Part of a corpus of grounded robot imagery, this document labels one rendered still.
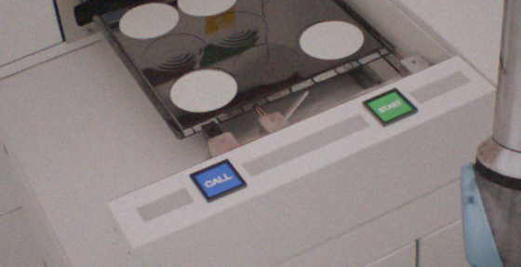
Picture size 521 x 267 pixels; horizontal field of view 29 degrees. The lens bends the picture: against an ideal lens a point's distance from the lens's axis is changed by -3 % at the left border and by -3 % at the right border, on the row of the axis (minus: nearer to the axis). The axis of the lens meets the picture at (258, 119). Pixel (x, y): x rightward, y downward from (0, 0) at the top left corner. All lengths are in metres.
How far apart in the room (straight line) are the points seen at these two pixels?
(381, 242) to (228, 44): 0.41
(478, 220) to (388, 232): 0.45
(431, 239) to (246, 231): 0.35
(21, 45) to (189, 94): 0.37
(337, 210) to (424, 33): 0.33
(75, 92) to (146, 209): 0.48
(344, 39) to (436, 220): 0.32
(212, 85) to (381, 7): 0.31
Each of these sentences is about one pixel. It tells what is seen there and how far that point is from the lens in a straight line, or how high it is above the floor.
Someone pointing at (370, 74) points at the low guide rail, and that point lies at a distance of 1.66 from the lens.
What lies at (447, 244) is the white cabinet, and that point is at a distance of 1.62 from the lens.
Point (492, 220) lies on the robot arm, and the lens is 1.08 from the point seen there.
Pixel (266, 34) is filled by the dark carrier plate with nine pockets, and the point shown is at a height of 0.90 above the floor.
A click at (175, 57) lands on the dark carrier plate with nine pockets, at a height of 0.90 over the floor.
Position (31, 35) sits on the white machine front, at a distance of 1.81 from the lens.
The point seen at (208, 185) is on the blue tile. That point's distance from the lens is 1.33.
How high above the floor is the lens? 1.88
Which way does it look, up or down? 41 degrees down
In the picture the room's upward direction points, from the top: 7 degrees counter-clockwise
